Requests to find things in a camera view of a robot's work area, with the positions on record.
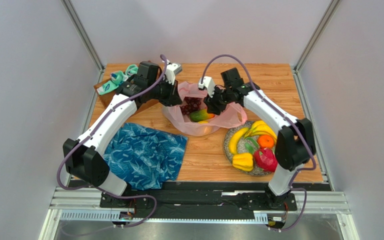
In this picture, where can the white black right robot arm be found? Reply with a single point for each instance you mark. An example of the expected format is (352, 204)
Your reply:
(294, 138)

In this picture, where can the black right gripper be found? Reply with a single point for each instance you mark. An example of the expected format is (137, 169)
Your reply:
(212, 104)

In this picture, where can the speckled grey ceramic plate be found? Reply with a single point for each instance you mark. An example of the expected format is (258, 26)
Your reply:
(257, 171)

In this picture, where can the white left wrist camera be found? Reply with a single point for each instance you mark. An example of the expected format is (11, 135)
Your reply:
(171, 71)

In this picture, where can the orange fake tangerine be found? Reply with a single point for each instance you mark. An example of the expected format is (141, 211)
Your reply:
(266, 141)

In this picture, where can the green orange fake mango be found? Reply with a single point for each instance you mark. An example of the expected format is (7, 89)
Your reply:
(200, 115)

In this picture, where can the teal white rolled sock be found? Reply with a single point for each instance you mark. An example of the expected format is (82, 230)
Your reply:
(116, 79)

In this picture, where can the pink fake dragon fruit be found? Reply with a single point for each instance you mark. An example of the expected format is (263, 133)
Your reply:
(263, 157)

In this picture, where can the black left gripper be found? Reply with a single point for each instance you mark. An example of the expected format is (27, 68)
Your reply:
(173, 98)

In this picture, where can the dark red fake grapes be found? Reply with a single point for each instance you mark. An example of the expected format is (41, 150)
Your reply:
(190, 105)

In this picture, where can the single yellow fake banana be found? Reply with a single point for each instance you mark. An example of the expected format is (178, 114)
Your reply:
(233, 142)

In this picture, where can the yellow fake banana bunch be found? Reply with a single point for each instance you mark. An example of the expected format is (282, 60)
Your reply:
(259, 128)

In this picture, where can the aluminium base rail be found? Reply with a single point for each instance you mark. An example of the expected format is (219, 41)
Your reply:
(200, 210)

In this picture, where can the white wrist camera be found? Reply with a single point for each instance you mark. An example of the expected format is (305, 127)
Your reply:
(207, 83)
(171, 71)

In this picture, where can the yellow fake bell pepper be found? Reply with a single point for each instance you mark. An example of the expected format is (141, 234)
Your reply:
(243, 162)

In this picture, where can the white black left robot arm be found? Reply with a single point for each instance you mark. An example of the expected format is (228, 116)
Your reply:
(83, 157)

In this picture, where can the blue leaf-pattern cloth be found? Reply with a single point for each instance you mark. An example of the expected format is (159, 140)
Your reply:
(145, 158)

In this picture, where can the pink translucent plastic bag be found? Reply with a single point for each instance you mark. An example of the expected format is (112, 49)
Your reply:
(233, 116)

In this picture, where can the yellow fake lemon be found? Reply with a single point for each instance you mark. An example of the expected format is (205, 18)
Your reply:
(203, 122)

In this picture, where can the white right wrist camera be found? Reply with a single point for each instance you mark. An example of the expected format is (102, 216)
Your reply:
(207, 83)

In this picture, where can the wooden compartment tray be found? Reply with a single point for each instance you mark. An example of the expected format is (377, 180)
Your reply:
(128, 91)

